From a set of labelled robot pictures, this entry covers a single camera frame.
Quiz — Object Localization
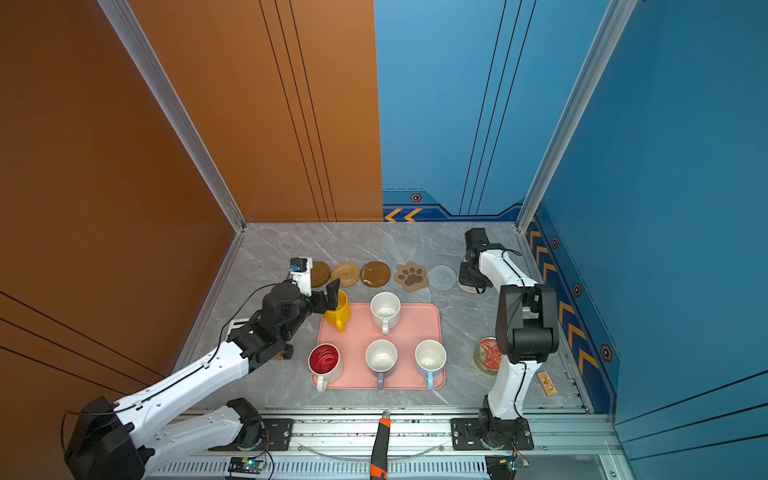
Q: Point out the orange black handled tool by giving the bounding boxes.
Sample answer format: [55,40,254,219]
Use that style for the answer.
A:
[369,410,391,480]

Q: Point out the cork paw print coaster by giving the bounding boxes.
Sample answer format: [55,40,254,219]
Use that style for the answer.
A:
[393,262,428,293]

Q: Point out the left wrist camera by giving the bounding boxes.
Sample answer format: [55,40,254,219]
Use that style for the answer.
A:
[288,257,313,297]

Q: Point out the light blue woven coaster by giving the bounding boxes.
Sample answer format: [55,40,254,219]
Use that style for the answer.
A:
[427,265,457,291]

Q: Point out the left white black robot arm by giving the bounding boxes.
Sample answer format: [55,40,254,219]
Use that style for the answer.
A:
[63,280,340,479]

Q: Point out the dark brown round coaster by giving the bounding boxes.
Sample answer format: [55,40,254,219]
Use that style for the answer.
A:
[311,261,331,289]

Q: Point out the left green circuit board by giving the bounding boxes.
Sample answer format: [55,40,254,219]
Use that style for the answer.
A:
[227,456,270,479]

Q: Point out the red round tin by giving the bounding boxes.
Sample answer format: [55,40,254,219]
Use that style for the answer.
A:
[473,337,502,376]

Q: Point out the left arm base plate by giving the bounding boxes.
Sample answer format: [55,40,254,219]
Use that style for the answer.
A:
[209,418,294,452]

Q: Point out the multicolour woven round coaster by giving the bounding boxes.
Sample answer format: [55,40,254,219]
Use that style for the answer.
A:
[459,284,483,294]

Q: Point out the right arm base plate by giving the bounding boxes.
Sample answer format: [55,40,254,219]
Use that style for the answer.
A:
[450,417,535,451]

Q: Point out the woven rattan round coaster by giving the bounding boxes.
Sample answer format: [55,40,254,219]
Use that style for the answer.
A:
[330,262,360,288]

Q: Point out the white mug blue handle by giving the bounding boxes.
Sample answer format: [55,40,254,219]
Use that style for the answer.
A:
[414,339,447,390]

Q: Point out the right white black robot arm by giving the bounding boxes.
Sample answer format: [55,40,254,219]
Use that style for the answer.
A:
[451,228,560,451]

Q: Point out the green circuit board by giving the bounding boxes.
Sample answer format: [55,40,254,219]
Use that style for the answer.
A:
[227,456,270,479]
[484,455,530,480]

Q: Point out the glossy brown round coaster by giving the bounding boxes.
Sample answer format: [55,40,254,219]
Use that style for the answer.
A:
[360,261,391,288]

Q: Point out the yellow mug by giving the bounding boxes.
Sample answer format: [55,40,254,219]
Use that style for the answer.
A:
[324,291,351,333]

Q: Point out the right green circuit board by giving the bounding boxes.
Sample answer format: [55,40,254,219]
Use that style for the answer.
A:
[484,455,530,480]

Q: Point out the pink plastic tray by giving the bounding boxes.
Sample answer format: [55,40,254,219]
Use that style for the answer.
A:
[312,303,447,391]

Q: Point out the red interior mug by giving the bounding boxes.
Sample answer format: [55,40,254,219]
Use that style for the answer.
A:
[308,343,343,392]

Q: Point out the white mug purple handle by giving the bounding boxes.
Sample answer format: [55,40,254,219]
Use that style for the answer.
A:
[365,339,398,390]

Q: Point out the small wooden block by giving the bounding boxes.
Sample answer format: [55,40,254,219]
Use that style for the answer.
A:
[536,371,559,397]

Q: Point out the aluminium front rail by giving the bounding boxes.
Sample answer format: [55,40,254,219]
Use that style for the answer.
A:
[147,408,634,479]

